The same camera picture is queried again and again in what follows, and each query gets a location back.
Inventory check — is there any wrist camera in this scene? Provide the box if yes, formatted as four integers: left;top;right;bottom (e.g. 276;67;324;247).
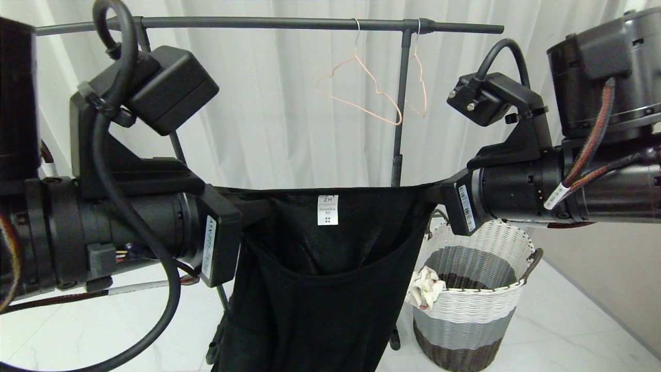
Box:
70;45;220;199
447;72;554;170

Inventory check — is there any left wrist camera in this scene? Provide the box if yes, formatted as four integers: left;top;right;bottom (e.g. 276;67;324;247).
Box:
70;45;220;199

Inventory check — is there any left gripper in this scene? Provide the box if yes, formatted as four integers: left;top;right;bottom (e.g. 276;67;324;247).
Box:
49;178;243;289

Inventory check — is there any cream printed garment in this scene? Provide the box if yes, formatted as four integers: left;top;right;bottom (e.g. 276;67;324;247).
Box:
405;265;447;311

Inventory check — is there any black cable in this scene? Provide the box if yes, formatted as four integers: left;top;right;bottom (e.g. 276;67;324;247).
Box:
474;39;532;89
0;0;182;372

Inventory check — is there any white curtain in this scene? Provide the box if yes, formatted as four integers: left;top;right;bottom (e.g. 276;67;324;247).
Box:
31;0;641;193

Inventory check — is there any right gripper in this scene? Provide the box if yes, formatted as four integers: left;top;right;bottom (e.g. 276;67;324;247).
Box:
440;150;564;237

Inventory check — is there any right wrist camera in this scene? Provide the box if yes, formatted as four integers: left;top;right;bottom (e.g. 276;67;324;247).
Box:
447;72;554;170

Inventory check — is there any black t-shirt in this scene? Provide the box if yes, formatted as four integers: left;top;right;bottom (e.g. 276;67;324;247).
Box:
212;181;439;372

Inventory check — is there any black clothes rack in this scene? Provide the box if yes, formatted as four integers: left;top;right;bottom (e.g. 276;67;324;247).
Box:
34;15;505;365

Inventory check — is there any pink clothes hanger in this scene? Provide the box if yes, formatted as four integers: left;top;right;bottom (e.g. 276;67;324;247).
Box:
405;21;429;118
316;20;403;126

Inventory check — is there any white laundry basket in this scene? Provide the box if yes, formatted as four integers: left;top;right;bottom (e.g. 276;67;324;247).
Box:
412;209;544;372

